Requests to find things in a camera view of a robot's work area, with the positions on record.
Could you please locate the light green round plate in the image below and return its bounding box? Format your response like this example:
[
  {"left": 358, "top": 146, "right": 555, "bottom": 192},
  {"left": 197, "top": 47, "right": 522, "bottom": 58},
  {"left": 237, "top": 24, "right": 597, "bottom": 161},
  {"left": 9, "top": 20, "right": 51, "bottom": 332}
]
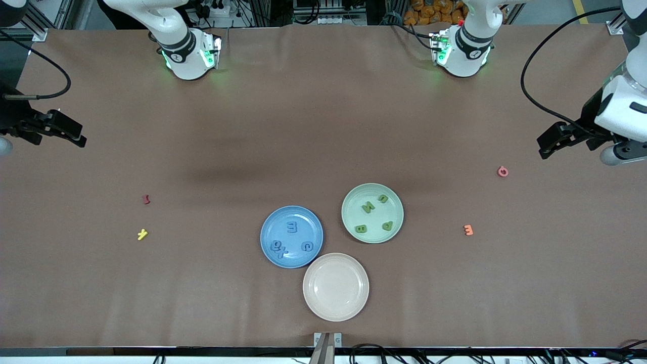
[{"left": 341, "top": 183, "right": 405, "bottom": 245}]

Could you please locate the pile of orange objects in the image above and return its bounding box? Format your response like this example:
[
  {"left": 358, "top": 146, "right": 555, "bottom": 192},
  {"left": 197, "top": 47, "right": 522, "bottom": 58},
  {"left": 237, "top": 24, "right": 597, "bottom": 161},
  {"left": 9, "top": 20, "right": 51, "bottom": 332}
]
[{"left": 403, "top": 0, "right": 468, "bottom": 27}]

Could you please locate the white socket strip with plugs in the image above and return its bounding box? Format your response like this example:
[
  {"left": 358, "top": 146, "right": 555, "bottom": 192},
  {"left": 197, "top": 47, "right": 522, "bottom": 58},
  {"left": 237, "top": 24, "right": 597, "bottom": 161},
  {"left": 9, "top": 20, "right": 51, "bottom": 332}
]
[{"left": 195, "top": 0, "right": 230, "bottom": 17}]

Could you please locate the table covering sheet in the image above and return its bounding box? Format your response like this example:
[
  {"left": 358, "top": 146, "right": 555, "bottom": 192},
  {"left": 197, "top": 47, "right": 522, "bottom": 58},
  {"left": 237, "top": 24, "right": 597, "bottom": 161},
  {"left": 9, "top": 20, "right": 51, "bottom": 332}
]
[{"left": 0, "top": 24, "right": 647, "bottom": 350}]

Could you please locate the blue round plate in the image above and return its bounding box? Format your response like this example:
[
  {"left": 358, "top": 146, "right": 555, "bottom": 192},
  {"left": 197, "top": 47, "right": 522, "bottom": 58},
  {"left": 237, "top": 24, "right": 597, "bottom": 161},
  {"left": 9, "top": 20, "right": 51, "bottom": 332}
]
[{"left": 260, "top": 205, "right": 324, "bottom": 269}]

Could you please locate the white power strip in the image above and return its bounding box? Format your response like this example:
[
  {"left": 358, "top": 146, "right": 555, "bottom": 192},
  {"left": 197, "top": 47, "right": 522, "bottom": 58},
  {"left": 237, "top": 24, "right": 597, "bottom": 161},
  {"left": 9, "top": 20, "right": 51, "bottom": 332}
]
[{"left": 317, "top": 14, "right": 365, "bottom": 26}]

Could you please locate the beige round plate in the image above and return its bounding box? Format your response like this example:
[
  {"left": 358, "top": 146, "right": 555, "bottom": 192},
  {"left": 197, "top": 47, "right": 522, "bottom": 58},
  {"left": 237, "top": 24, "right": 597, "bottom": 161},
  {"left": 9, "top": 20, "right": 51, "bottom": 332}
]
[{"left": 302, "top": 253, "right": 370, "bottom": 323}]

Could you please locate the aluminium frame profile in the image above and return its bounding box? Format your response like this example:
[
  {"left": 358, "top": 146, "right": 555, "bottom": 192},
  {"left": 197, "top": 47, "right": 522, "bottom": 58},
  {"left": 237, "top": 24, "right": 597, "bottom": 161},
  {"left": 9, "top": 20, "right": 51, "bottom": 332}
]
[
  {"left": 607, "top": 10, "right": 627, "bottom": 36},
  {"left": 20, "top": 0, "right": 76, "bottom": 42}
]

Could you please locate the black arm base cable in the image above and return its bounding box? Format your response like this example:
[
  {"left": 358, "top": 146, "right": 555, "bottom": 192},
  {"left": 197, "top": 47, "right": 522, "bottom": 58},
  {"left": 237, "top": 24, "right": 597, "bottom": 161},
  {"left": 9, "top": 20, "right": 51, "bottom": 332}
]
[{"left": 382, "top": 14, "right": 436, "bottom": 51}]

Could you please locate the black looped floor cable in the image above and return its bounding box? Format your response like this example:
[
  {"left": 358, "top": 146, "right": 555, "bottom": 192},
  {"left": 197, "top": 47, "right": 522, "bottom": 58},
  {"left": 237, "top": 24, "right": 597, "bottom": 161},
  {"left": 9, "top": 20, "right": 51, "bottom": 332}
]
[{"left": 349, "top": 344, "right": 405, "bottom": 364}]

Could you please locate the grey metal camera bracket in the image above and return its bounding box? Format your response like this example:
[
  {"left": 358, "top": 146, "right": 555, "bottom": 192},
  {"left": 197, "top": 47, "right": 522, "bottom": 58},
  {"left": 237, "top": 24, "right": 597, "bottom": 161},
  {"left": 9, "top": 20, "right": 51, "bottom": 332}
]
[{"left": 313, "top": 332, "right": 343, "bottom": 364}]

